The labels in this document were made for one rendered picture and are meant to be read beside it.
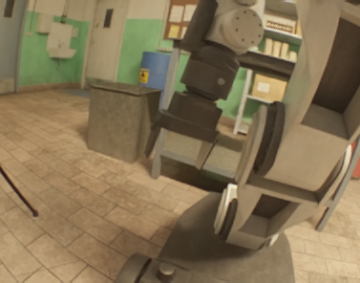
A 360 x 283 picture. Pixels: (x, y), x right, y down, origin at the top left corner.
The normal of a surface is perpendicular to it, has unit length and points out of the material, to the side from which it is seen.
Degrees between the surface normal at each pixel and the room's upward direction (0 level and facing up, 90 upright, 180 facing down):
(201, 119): 89
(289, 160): 111
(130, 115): 90
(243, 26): 89
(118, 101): 90
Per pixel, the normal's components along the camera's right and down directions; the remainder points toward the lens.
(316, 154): -0.35, 0.58
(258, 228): -0.04, -0.59
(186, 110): 0.34, 0.36
